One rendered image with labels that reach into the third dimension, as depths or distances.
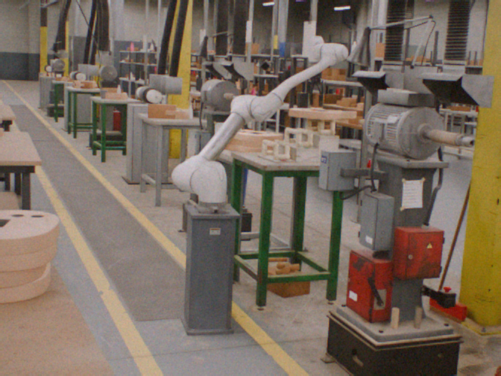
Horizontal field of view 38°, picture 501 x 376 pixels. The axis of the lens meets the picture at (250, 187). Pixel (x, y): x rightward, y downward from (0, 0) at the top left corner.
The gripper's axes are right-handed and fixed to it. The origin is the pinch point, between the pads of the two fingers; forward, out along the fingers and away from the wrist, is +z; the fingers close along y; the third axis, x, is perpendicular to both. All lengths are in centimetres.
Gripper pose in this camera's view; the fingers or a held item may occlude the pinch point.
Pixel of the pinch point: (315, 101)
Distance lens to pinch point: 475.5
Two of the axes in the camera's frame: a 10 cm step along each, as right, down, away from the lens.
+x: 6.7, -2.3, 7.0
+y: 7.4, 1.7, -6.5
